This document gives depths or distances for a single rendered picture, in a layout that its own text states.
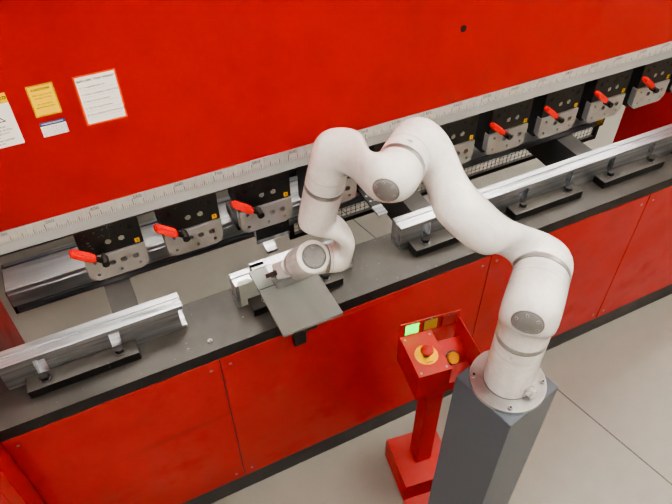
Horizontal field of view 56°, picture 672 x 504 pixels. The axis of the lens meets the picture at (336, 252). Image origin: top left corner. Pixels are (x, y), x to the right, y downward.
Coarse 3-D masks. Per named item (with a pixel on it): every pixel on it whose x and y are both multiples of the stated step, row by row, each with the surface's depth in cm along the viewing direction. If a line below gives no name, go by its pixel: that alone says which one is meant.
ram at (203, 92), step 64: (0, 0) 110; (64, 0) 115; (128, 0) 120; (192, 0) 125; (256, 0) 131; (320, 0) 138; (384, 0) 145; (448, 0) 153; (512, 0) 162; (576, 0) 172; (640, 0) 183; (0, 64) 117; (64, 64) 122; (128, 64) 128; (192, 64) 134; (256, 64) 141; (320, 64) 148; (384, 64) 157; (448, 64) 166; (512, 64) 176; (576, 64) 188; (640, 64) 202; (128, 128) 137; (192, 128) 144; (256, 128) 152; (320, 128) 160; (0, 192) 133; (64, 192) 140; (128, 192) 147; (192, 192) 155
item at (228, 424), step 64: (576, 256) 242; (640, 256) 268; (384, 320) 210; (576, 320) 280; (192, 384) 186; (256, 384) 201; (320, 384) 218; (384, 384) 238; (64, 448) 178; (128, 448) 192; (192, 448) 208; (256, 448) 226; (320, 448) 249
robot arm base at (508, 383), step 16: (496, 352) 146; (544, 352) 143; (480, 368) 160; (496, 368) 149; (512, 368) 145; (528, 368) 144; (480, 384) 156; (496, 384) 152; (512, 384) 149; (528, 384) 150; (544, 384) 156; (480, 400) 154; (496, 400) 153; (512, 400) 153; (528, 400) 153
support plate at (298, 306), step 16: (256, 272) 185; (272, 288) 181; (288, 288) 181; (304, 288) 181; (320, 288) 181; (272, 304) 176; (288, 304) 176; (304, 304) 176; (320, 304) 176; (336, 304) 176; (288, 320) 172; (304, 320) 172; (320, 320) 172
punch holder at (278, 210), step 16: (272, 176) 163; (288, 176) 166; (240, 192) 162; (256, 192) 164; (272, 192) 167; (288, 192) 169; (272, 208) 170; (288, 208) 172; (240, 224) 169; (256, 224) 171; (272, 224) 174
